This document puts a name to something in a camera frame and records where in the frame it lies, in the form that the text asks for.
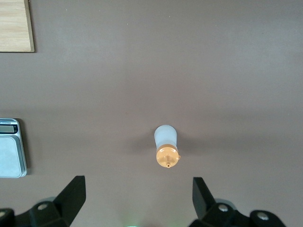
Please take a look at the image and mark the silver digital kitchen scale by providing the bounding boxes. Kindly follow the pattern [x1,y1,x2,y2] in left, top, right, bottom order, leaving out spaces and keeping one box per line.
[0,118,28,178]

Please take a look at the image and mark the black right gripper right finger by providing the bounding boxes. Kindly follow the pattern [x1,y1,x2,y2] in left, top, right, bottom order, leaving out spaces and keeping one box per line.
[190,176,288,227]

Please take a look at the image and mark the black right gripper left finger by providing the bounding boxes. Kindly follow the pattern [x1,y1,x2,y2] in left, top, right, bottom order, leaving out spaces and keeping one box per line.
[0,175,86,227]

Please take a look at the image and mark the translucent sauce bottle orange cap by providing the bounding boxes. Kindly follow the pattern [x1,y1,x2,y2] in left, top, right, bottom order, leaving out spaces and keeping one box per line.
[153,124,182,169]

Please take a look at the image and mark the wooden cutting board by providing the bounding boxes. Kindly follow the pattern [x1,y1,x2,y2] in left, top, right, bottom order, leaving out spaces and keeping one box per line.
[0,0,35,53]

